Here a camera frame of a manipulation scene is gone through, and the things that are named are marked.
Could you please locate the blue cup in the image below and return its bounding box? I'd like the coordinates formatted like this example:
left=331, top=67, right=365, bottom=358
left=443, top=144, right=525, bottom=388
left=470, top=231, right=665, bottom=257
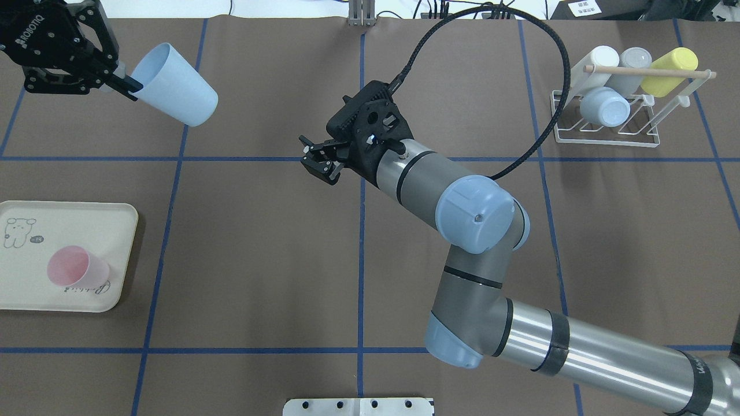
left=579, top=86, right=631, bottom=128

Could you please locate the yellow cup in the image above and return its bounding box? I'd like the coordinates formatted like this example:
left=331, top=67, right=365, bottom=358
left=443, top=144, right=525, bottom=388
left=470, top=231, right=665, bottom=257
left=640, top=47, right=700, bottom=98

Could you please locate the white wire cup rack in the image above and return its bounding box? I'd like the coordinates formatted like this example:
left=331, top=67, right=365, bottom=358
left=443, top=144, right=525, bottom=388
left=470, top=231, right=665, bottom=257
left=550, top=45, right=717, bottom=148

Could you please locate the black box with label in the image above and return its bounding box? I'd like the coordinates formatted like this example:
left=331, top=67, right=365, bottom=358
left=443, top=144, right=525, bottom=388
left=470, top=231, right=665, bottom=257
left=548, top=1, right=653, bottom=20

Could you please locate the pink cup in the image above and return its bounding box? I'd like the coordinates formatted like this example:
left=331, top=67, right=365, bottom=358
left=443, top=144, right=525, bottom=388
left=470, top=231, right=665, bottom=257
left=46, top=246, right=110, bottom=289

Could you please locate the grey ikea cup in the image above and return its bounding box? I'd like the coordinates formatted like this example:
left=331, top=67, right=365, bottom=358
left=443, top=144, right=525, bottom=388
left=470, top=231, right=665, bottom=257
left=605, top=47, right=653, bottom=97

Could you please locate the blue cup tray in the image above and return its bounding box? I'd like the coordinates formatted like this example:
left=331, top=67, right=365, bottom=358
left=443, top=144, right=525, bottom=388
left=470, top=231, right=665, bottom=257
left=131, top=43, right=219, bottom=127

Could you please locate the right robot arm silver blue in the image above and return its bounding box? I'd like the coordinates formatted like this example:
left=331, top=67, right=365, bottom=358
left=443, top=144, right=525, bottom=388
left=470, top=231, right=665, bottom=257
left=210, top=95, right=738, bottom=415

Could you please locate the cream serving tray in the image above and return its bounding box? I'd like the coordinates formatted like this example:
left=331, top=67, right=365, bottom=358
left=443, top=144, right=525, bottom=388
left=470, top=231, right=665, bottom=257
left=1, top=200, right=139, bottom=313

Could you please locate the aluminium frame post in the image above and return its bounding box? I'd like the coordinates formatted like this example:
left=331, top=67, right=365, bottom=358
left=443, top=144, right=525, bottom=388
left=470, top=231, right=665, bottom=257
left=346, top=0, right=377, bottom=27

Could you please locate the white ikea cup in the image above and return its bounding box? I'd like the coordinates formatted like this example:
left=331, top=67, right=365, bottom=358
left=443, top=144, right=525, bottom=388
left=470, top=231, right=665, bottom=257
left=568, top=45, right=620, bottom=93

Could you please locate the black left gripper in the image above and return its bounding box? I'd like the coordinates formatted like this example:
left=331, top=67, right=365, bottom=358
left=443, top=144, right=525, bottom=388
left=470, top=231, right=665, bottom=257
left=1, top=1, right=143, bottom=102

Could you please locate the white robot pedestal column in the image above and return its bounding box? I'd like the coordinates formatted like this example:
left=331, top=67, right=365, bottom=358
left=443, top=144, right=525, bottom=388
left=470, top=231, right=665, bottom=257
left=282, top=397, right=436, bottom=415

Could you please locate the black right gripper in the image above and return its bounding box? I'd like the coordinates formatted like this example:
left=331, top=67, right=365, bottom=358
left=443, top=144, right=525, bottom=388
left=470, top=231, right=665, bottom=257
left=299, top=81, right=414, bottom=186

